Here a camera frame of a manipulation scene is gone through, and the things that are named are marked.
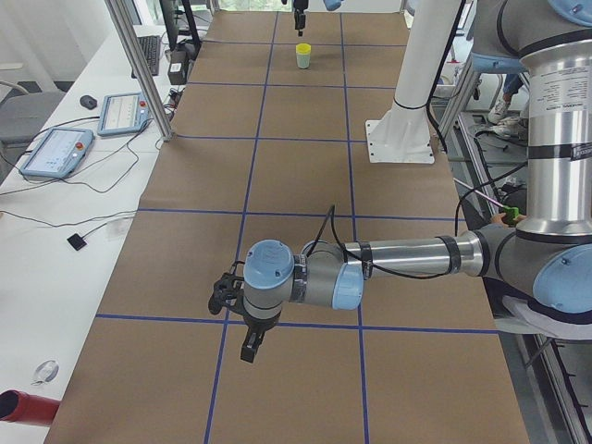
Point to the yellow cup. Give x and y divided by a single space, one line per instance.
303 49

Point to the black computer mouse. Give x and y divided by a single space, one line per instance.
88 102

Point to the black keyboard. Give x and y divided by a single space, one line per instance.
151 49

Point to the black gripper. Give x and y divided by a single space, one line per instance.
300 19
258 325

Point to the clear tape roll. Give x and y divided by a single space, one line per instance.
45 372

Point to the aluminium frame post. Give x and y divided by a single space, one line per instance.
121 19

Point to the small black square pad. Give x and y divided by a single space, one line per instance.
76 241

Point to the green cup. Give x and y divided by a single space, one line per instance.
303 59

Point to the blue teach pendant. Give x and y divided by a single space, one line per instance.
124 113
58 153

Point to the black power adapter box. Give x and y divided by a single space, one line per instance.
178 67

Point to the seated person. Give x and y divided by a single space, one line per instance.
549 283

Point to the red cylinder tube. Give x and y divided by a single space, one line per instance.
24 408

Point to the near blue teach pendant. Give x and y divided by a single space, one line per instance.
58 153

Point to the far blue teach pendant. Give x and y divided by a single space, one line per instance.
124 113

